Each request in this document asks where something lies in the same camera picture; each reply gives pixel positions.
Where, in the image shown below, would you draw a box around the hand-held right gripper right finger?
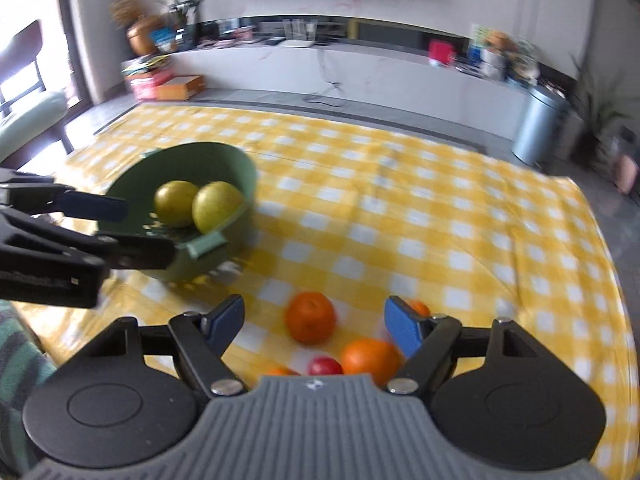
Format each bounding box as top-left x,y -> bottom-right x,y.
384,296 -> 543,395

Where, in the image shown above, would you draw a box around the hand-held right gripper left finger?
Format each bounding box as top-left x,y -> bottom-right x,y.
82,294 -> 249,396

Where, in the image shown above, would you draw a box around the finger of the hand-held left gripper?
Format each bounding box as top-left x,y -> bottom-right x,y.
0,169 -> 128,223
0,208 -> 177,308

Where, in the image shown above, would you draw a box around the large orange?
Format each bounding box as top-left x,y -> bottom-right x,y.
341,338 -> 405,386

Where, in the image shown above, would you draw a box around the small red fruit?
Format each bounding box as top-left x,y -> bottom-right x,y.
307,356 -> 345,377

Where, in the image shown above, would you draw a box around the green colander bowl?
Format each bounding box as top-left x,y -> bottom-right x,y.
97,141 -> 258,283

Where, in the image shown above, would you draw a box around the yellow-green pear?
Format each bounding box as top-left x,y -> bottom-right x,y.
153,180 -> 201,228
192,181 -> 246,235

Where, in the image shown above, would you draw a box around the pale green cushion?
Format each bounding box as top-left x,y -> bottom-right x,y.
0,91 -> 68,161

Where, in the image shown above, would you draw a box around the yellow checkered tablecloth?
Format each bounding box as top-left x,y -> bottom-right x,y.
30,102 -> 638,480

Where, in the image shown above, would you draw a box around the red cardboard box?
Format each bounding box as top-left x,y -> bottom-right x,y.
129,70 -> 173,101

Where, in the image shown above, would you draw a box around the orange cardboard box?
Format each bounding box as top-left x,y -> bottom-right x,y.
156,75 -> 205,101

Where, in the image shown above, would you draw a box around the stack of magazines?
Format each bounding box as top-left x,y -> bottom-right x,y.
121,55 -> 171,78

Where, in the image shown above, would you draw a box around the green striped cloth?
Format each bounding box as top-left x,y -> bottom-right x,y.
0,300 -> 57,480

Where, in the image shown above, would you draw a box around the dark wooden chair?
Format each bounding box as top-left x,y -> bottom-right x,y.
0,20 -> 76,153

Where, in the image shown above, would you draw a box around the copper vase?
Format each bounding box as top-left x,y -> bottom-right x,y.
126,15 -> 166,56

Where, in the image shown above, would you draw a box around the dried yellow flowers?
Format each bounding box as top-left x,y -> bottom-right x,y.
110,0 -> 147,28

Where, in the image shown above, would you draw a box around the green potted plant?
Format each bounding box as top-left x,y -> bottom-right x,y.
155,0 -> 213,51

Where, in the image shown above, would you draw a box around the silver trash can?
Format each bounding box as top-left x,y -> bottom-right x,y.
511,85 -> 571,166

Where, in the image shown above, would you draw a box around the white marble tv cabinet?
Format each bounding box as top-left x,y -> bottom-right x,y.
170,15 -> 586,146

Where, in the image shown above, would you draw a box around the white router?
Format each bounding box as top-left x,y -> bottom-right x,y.
283,17 -> 318,42

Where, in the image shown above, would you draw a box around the pink plant pot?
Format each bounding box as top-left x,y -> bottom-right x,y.
615,155 -> 640,193

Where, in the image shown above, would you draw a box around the small red box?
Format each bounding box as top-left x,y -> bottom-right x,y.
428,40 -> 453,67

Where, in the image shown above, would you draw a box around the colourful toy clutter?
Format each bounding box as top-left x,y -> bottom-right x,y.
470,25 -> 541,83

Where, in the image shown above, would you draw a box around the tall leafy houseplant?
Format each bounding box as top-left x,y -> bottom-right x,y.
570,55 -> 636,181

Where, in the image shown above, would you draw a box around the black floor cable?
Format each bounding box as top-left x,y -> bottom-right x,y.
300,45 -> 346,108

